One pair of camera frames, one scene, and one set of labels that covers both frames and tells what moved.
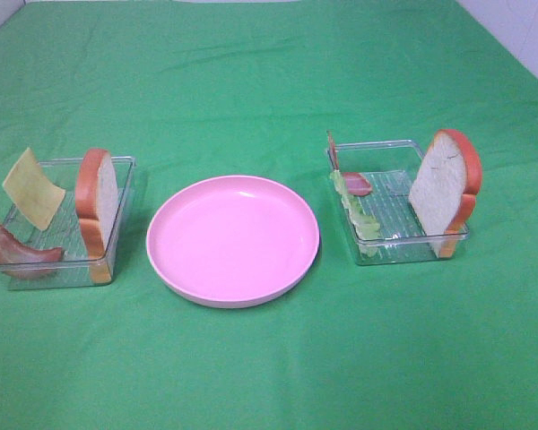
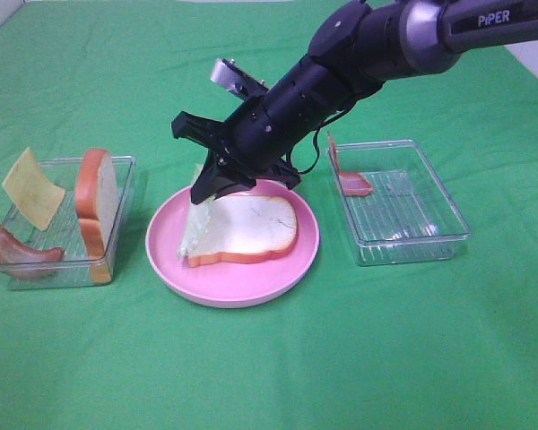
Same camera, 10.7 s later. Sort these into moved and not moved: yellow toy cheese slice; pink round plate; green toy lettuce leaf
Moved: green toy lettuce leaf
Not moved: pink round plate; yellow toy cheese slice
